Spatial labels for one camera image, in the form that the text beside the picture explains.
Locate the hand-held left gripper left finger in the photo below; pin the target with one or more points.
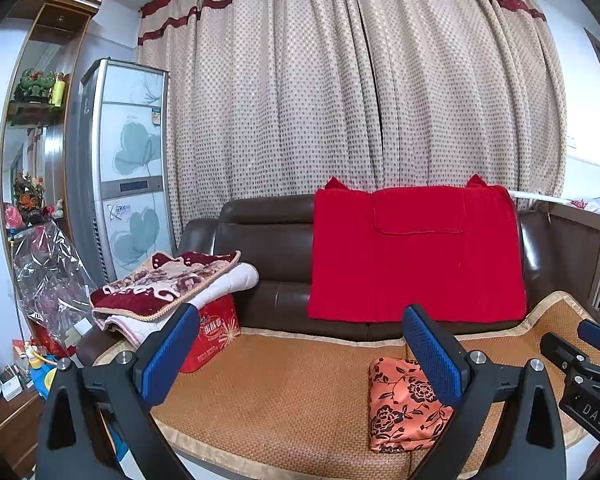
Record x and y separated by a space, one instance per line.
172 355

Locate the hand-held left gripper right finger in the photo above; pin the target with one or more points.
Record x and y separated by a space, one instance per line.
435 355

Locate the orange floral garment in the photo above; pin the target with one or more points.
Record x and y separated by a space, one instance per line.
395 400

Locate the red gift box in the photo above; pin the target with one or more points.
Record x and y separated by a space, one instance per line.
215 330

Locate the folded maroon patterned blanket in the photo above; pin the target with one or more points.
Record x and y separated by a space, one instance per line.
170 275

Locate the red knitted blanket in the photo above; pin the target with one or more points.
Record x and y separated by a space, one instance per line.
415 260

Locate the woven rattan sofa mat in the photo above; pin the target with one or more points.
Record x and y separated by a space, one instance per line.
280 385

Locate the blue and yellow toy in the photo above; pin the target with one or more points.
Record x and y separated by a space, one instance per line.
40 370

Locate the clear plastic wrap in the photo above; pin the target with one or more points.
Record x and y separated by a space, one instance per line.
50 285

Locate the brown leather sofa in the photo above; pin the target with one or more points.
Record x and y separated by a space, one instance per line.
270 240

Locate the small white box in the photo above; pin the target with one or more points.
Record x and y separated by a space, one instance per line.
7 389

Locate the low wooden cabinet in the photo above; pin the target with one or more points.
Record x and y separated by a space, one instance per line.
10 430

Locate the floor-standing air conditioner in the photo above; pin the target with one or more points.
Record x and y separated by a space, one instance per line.
135 160

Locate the red flower ornament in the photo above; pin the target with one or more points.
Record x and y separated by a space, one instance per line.
28 200

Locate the yellow bottle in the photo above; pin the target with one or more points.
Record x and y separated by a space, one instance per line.
59 91

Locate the beige dotted curtain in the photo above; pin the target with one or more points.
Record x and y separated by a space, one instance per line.
330 85

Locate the green ornament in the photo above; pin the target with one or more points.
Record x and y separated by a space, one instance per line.
32 85

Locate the wooden display cabinet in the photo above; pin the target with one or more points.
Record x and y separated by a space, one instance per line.
55 15

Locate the white wall socket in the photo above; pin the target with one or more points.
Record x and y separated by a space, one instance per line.
572 142

